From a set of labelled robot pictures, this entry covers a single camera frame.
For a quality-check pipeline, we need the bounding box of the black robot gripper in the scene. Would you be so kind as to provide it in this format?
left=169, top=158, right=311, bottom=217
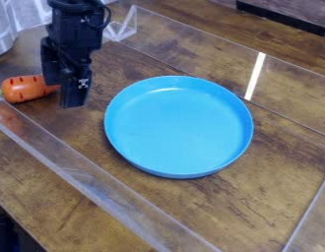
left=39, top=0, right=112, bottom=108

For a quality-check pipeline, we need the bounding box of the orange toy carrot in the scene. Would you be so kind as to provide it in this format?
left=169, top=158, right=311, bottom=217
left=0, top=75, right=59, bottom=103

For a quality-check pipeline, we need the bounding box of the blue round tray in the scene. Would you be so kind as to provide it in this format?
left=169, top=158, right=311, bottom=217
left=104, top=76, right=253, bottom=179

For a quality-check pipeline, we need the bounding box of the grey white patterned curtain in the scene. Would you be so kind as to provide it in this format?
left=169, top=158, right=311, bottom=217
left=0, top=0, right=120, bottom=59

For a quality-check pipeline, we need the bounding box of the black bar at back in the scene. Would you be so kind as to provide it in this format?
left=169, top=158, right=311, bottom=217
left=236, top=0, right=325, bottom=36

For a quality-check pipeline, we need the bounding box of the clear acrylic enclosure wall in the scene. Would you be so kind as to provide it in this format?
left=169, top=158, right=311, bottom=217
left=0, top=0, right=325, bottom=252

